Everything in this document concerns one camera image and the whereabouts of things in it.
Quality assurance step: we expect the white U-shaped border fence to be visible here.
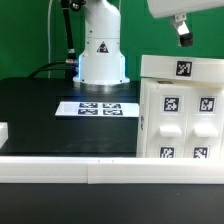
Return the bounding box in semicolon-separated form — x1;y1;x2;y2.
0;121;224;185

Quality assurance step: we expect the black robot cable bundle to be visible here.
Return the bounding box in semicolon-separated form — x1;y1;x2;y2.
27;0;86;80

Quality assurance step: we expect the white cabinet door panel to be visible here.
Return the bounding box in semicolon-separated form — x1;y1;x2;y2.
146;84;189;158

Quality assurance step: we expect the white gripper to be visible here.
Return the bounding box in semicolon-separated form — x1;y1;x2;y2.
147;0;224;47

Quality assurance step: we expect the white cabinet body box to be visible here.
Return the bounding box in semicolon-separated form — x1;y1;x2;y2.
137;78;224;158

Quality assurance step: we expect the white marker base sheet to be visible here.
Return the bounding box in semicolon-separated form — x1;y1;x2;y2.
55;101;139;118

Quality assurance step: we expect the white cabinet top block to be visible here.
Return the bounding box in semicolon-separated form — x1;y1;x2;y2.
140;55;224;83

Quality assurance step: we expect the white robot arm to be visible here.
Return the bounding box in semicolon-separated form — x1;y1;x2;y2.
59;0;224;89

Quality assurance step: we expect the white thin cable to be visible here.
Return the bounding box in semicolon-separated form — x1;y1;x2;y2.
47;0;55;79

